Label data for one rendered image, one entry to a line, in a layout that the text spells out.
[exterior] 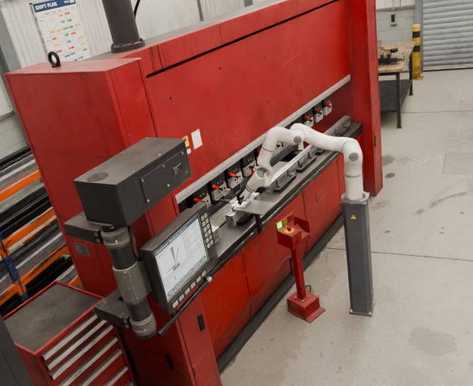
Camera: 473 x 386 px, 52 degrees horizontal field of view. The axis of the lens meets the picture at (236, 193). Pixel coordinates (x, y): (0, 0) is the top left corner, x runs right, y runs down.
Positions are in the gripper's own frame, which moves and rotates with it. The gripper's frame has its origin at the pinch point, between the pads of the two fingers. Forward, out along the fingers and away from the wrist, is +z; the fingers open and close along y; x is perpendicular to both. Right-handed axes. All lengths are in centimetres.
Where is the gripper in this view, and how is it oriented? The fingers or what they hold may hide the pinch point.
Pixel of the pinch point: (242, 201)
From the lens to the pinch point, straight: 366.0
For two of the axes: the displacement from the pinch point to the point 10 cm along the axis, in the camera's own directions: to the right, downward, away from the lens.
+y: -5.5, 4.4, -7.1
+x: 7.3, 6.6, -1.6
